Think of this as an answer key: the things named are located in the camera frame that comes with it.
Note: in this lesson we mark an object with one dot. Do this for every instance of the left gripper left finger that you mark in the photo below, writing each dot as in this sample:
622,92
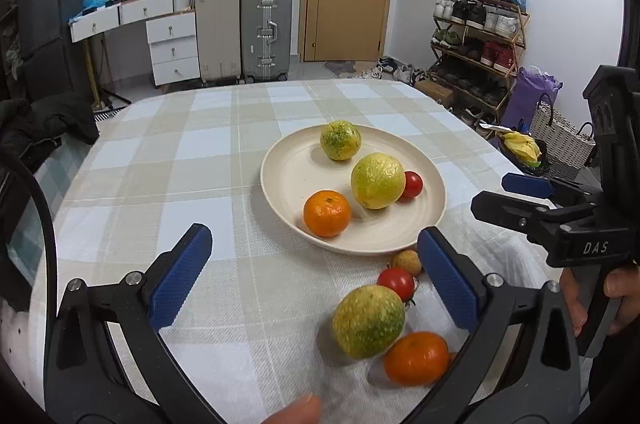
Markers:
107,362

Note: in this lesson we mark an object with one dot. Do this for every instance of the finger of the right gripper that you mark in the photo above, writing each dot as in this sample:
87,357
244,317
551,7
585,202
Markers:
533,220
559,191

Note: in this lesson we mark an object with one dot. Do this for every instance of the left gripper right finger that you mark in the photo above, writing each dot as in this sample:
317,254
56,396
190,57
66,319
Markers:
519,363

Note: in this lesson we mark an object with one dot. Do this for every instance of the red tomato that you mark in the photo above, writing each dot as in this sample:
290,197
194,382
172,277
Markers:
400,281
413,186

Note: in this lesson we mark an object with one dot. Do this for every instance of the brown longan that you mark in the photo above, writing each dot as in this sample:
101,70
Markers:
407,260

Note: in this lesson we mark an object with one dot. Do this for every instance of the orange mandarin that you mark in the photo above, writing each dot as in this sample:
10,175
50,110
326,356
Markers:
418,359
327,213

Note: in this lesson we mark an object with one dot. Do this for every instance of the large yellow citrus fruit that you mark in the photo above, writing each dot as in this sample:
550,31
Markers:
377,181

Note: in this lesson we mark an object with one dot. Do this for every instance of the green-yellow wrinkled fruit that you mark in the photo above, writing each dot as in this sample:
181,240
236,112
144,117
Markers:
368,320

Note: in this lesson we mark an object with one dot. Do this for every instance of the small green-yellow fruit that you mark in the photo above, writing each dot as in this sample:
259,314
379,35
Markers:
340,140

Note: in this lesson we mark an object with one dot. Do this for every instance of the person's right hand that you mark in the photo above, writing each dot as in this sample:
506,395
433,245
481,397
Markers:
621,283

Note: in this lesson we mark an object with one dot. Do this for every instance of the person's left hand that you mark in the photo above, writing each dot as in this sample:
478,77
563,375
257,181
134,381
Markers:
304,410

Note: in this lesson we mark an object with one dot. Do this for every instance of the banana bunch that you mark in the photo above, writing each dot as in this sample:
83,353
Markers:
523,147

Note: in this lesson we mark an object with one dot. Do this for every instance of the woven basket bag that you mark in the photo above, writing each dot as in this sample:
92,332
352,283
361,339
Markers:
570,145

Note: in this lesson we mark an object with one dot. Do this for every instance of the purple bag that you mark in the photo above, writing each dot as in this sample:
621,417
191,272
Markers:
531,86

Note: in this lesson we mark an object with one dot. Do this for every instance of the wooden shoe rack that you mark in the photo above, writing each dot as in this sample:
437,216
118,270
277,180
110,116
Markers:
477,46

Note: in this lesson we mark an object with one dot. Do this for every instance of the black jacket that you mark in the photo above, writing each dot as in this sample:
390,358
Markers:
33,131

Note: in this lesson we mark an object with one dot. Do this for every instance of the silver suitcase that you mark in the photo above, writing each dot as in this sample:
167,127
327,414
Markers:
266,29

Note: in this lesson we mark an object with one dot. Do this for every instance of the beige suitcase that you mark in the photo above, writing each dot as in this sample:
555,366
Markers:
218,35

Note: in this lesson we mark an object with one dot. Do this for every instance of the white drawer desk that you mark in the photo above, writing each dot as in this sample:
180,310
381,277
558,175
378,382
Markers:
134,39

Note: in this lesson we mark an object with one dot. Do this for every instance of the black refrigerator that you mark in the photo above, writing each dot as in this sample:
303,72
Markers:
52,62

